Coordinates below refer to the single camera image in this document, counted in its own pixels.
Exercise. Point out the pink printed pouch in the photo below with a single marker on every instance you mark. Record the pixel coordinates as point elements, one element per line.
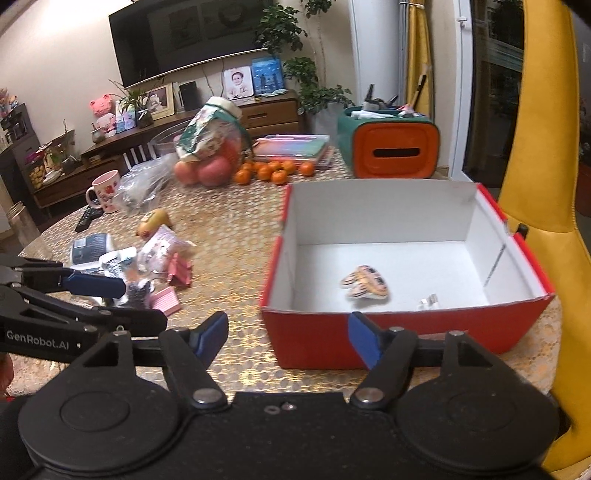
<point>159,247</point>

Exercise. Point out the sliding glass door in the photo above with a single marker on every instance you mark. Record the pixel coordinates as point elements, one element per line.
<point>489,83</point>

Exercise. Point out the printed bag of red apples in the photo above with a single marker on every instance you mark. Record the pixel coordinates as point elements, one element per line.
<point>207,138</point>

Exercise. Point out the pile of tangerines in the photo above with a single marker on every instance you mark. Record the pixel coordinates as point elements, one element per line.
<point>272,171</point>

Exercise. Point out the clutter of tubes and pens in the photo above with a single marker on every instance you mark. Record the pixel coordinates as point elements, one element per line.
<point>381,107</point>

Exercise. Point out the white standing air conditioner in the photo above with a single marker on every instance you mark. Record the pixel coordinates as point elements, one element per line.
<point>376,50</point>

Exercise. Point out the tall leafy houseplant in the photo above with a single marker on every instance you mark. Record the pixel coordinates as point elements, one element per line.
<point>304,78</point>

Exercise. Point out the brown photo frame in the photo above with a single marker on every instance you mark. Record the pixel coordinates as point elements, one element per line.
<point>159,99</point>

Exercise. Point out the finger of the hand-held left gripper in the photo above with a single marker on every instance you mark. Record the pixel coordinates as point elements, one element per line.
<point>115,318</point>
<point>94,285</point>

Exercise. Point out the black remote control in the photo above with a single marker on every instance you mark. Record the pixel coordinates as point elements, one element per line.
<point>87,218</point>

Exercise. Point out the small potted grass plant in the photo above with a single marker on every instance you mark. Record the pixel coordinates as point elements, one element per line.
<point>134,99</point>

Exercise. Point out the small black clip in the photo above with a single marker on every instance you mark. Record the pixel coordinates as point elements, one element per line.
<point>521,229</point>

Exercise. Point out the white slatted chair backrest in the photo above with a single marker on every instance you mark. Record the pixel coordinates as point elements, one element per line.
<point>138,154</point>

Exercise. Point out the gold patterned desktop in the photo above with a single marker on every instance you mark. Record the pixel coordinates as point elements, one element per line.
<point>226,263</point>

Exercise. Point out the cartoon face sticker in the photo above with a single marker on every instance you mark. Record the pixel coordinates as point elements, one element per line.
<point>364,282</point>

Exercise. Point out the white printed packet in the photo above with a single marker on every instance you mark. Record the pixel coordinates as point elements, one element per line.
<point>119,262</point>

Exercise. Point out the pink pig toy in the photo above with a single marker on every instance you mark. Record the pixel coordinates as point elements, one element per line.
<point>102,113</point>

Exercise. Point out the white portrait photo frame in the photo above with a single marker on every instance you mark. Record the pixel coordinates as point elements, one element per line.
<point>238,82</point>

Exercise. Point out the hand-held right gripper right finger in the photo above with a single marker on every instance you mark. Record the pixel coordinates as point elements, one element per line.
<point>364,339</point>

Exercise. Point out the small black white item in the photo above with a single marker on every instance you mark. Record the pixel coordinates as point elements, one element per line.
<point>136,293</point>

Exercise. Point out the yellow curtain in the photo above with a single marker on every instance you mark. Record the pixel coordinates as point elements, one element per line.
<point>420,41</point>

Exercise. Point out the small black speaker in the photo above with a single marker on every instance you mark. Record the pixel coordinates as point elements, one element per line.
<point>188,96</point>

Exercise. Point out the green orange storage box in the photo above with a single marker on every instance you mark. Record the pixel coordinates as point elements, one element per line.
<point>392,147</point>

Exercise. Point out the yellow chair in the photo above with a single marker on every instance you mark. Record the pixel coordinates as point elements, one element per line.
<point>545,138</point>

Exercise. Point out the pink patterned mug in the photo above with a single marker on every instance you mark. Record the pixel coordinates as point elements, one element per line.
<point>107,191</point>

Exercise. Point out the blue picture card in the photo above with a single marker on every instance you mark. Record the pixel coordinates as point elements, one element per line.
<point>267,76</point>

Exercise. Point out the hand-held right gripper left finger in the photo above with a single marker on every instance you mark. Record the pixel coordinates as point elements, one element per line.
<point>211,333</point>

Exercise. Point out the white and blue snack bag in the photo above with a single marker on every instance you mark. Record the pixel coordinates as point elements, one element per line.
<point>90,247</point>

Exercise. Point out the clear plastic bag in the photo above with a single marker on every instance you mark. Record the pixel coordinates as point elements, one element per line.
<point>138,184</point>

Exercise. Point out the red cardboard box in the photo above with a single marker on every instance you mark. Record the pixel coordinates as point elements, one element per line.
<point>397,263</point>

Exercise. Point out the white plant pot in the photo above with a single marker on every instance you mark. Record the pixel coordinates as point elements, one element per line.
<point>323,122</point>

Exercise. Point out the dark wooden shelf cabinet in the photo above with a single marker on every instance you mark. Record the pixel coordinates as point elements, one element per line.
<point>18,138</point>

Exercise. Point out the low wooden television cabinet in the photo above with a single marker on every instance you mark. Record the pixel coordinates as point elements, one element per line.
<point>272,115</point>

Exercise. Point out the flat screen television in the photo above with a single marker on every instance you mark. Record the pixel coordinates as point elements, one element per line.
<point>184,37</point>

